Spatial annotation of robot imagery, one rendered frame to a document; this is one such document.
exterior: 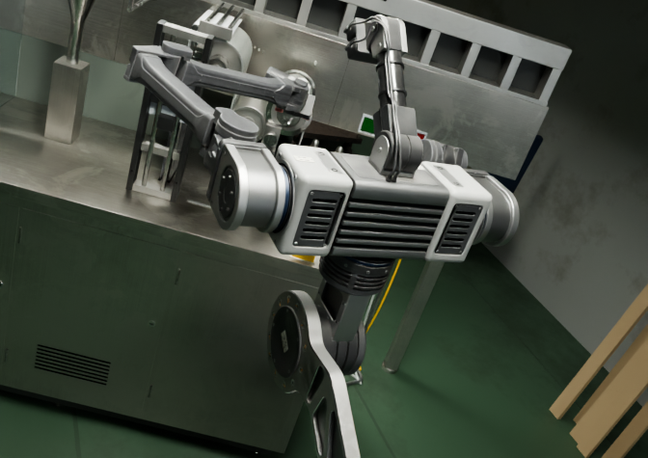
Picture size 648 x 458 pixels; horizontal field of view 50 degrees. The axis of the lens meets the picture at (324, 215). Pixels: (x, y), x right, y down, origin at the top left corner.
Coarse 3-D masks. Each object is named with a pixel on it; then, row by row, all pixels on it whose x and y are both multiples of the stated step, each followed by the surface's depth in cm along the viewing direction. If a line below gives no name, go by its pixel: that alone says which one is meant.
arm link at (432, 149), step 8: (424, 144) 150; (432, 144) 148; (440, 144) 149; (424, 152) 149; (432, 152) 147; (440, 152) 148; (464, 152) 152; (424, 160) 149; (432, 160) 147; (440, 160) 148; (464, 160) 151; (464, 168) 152
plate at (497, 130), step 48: (48, 0) 238; (96, 0) 237; (192, 0) 236; (96, 48) 245; (288, 48) 243; (336, 48) 242; (336, 96) 250; (432, 96) 249; (480, 96) 248; (480, 144) 256; (528, 144) 256
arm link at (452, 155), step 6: (444, 144) 151; (444, 150) 148; (450, 150) 150; (456, 150) 150; (462, 150) 150; (444, 156) 148; (450, 156) 149; (456, 156) 150; (462, 156) 151; (444, 162) 148; (450, 162) 149; (456, 162) 150
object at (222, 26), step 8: (216, 8) 226; (232, 8) 232; (208, 16) 212; (216, 16) 223; (224, 16) 217; (240, 16) 227; (200, 24) 205; (208, 24) 205; (216, 24) 205; (224, 24) 217; (232, 24) 213; (208, 32) 206; (216, 32) 206; (224, 32) 206; (232, 32) 212
